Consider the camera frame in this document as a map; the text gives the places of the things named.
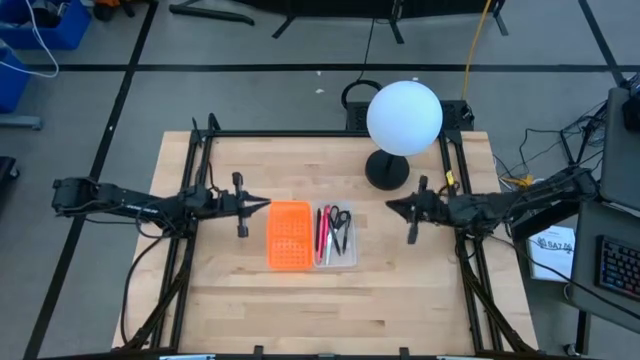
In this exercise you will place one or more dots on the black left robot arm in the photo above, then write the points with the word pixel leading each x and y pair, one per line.
pixel 125 205

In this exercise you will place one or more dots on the orange perforated plastic lid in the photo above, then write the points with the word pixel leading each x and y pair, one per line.
pixel 290 235

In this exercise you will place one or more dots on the grey desk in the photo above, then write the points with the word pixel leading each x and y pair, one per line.
pixel 590 280

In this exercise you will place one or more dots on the large blue plastic bin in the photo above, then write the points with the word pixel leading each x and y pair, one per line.
pixel 50 27

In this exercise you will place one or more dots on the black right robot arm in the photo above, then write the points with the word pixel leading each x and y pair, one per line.
pixel 525 205

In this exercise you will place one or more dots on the clear plastic supply box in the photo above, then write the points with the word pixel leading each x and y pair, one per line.
pixel 352 255

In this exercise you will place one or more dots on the black table frame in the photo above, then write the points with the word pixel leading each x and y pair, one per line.
pixel 200 150

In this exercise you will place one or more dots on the black perforated box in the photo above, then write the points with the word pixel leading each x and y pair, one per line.
pixel 456 116

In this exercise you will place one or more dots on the white printed paper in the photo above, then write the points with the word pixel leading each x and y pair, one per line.
pixel 552 255

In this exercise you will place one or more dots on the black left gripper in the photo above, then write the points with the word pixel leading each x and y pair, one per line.
pixel 227 205

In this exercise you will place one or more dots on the black floor bar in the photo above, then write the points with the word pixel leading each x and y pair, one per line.
pixel 210 14

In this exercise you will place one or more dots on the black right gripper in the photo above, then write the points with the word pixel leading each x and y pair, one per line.
pixel 440 210

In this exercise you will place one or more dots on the pink highlighter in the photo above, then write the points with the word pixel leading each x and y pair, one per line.
pixel 327 220

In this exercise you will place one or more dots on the black keyboard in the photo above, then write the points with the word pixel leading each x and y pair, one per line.
pixel 620 267

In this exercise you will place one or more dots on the grey side table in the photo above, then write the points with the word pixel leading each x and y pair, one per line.
pixel 622 150

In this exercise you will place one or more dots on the white globe lamp black base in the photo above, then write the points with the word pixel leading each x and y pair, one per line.
pixel 405 117

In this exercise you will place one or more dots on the pink pencil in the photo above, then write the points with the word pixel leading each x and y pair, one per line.
pixel 322 245

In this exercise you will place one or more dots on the yellow plug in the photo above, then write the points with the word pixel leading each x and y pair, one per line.
pixel 520 181

